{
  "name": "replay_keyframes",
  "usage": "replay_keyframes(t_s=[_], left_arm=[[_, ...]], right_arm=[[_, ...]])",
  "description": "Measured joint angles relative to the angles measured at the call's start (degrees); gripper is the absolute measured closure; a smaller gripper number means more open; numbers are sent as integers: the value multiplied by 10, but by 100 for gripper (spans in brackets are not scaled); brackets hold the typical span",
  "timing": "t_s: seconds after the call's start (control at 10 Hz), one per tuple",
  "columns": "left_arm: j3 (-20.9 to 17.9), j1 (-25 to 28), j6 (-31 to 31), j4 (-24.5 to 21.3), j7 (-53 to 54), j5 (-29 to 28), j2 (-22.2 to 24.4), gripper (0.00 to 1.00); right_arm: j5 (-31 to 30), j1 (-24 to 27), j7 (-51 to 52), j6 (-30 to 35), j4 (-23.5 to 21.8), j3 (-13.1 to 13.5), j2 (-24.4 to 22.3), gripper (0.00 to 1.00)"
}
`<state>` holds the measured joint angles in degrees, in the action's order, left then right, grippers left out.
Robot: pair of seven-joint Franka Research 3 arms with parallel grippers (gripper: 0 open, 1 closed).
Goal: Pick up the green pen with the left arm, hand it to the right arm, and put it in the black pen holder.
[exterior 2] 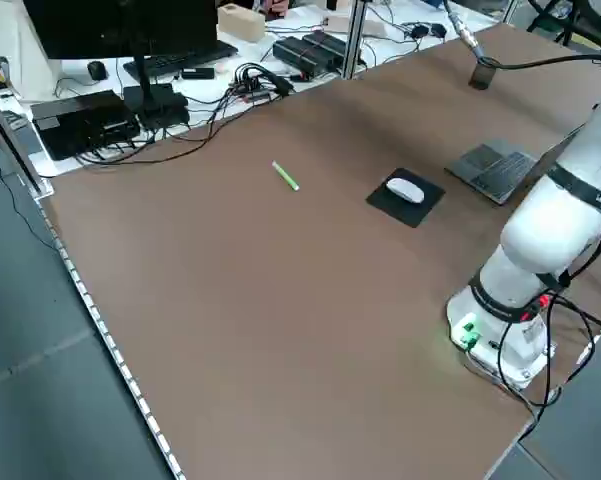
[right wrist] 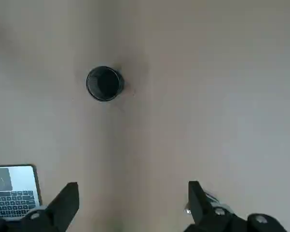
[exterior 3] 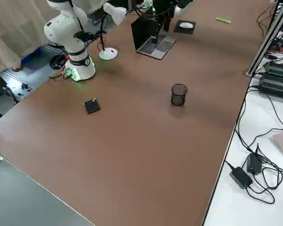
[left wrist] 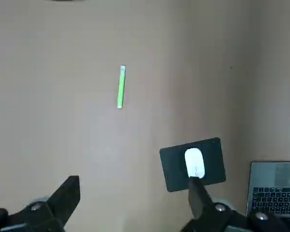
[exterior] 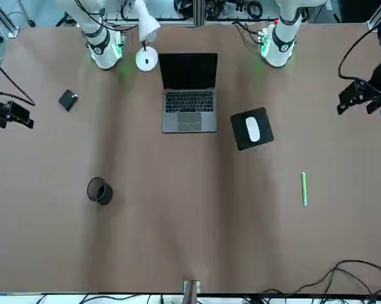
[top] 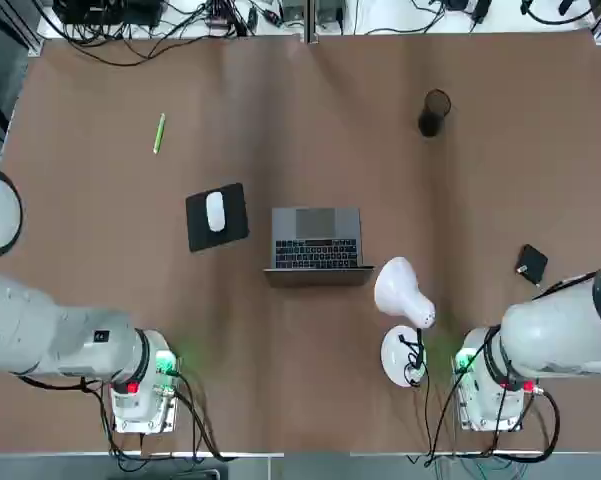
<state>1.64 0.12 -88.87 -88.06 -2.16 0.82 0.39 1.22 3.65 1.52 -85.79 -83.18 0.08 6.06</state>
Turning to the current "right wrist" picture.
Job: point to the black mesh pen holder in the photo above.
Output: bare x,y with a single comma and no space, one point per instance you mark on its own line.
103,83

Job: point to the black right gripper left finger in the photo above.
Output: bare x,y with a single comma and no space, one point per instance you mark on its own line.
62,205

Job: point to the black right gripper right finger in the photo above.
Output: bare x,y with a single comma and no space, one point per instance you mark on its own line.
200,212

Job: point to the grey open laptop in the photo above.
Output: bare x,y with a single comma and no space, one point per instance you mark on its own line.
14,193

